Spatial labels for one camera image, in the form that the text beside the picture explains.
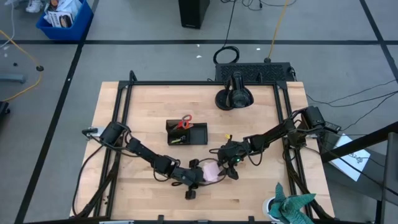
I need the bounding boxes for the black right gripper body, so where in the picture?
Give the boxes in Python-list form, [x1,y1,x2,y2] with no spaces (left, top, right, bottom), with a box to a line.
[223,141,251,169]

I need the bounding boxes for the black mesh desk organizer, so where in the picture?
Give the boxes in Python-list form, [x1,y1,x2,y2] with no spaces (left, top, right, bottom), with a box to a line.
[165,119,208,146]

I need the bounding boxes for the person's foot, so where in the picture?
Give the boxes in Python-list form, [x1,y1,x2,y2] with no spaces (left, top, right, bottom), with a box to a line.
[24,0,44,13]

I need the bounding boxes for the yellow hanging cable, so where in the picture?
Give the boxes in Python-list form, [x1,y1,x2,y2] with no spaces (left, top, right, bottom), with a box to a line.
[267,0,290,62]

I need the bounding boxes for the black tower case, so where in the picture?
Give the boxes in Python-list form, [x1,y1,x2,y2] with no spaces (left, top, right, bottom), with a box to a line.
[178,0,211,30]

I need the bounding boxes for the coiled black floor cable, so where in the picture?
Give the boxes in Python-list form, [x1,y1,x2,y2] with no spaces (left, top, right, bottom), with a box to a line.
[213,0,240,65]

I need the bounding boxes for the yellow floor cable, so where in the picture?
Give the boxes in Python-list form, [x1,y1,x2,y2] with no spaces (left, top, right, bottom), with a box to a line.
[0,29,44,103]

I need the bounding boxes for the black vented box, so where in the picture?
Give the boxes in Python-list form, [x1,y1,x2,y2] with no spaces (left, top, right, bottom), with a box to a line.
[215,62,295,83]

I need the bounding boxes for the black chair base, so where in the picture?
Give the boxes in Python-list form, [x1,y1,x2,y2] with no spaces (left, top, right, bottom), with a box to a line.
[0,101,12,124]

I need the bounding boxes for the blue plastic bin with papers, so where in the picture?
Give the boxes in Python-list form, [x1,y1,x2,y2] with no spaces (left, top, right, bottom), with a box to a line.
[35,0,95,41]

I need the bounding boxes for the white printed paper sheet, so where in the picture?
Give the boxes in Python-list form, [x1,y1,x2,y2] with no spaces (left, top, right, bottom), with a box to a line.
[328,133,372,182]

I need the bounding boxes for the black metal beam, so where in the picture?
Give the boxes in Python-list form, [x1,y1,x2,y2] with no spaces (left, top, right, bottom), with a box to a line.
[320,121,398,163]

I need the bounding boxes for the teal paper plant in pot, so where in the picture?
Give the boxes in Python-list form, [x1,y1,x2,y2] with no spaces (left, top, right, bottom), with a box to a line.
[262,182,317,224]

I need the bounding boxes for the black power adapter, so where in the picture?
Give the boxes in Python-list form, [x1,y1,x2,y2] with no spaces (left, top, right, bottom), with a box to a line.
[320,119,342,133]

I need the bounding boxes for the red-handled scissors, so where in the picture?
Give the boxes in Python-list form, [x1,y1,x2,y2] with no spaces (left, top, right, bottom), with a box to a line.
[176,114,193,131]

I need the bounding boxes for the printed booklet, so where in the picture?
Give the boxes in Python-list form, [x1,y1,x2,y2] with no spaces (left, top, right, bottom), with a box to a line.
[48,11,75,29]

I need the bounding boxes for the long black arm cable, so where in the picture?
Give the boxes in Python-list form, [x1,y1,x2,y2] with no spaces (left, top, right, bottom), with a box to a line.
[72,144,106,217]

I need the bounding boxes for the grey metal bar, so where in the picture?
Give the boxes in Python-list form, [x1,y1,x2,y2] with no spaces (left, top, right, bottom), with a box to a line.
[0,73,27,85]

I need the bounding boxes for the pink sticky note pad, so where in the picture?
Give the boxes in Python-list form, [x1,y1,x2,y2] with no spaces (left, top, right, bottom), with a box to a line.
[202,161,221,183]

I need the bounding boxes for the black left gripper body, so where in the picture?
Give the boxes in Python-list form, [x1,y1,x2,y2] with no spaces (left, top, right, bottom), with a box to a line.
[172,167,200,187]

